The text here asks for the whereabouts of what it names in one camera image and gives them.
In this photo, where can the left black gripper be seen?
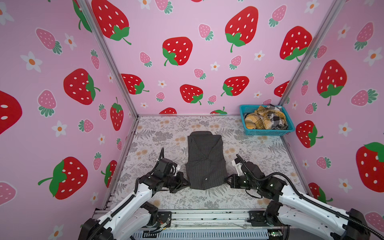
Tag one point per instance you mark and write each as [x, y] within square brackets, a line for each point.
[180, 184]

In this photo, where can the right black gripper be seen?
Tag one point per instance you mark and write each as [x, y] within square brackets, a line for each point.
[232, 180]

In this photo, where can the dark grey striped shirt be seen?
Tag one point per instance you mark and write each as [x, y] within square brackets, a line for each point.
[206, 166]

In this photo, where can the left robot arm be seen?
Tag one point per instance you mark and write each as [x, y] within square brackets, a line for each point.
[135, 211]

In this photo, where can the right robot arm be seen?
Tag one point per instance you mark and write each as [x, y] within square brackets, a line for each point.
[290, 207]

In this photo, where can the yellow plaid shirt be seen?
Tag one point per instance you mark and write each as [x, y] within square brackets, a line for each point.
[267, 118]

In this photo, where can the teal plastic basket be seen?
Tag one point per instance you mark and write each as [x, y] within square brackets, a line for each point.
[246, 109]

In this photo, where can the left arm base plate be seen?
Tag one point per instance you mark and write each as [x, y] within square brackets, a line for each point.
[160, 218]

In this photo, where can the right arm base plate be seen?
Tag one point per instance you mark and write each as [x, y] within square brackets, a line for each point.
[263, 219]

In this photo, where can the aluminium rail frame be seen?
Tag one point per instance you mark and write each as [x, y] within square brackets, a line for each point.
[218, 225]

